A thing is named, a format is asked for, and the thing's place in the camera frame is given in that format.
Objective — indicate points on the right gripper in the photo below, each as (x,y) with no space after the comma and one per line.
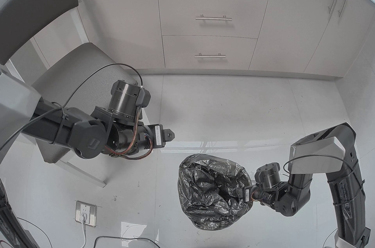
(248,194)

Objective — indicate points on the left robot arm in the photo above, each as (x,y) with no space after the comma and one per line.
(58,123)

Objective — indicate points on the grey padded white chair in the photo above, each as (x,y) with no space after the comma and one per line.
(88,71)

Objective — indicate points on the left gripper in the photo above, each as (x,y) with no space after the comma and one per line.
(146,135)

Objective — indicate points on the beige cabinet with drawers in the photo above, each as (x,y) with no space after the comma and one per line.
(181,6)

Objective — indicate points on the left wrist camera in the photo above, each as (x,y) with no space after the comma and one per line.
(144,98)

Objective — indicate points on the black plastic bag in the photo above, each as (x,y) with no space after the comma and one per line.
(211,191)

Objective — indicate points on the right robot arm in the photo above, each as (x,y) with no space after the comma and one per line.
(345,182)

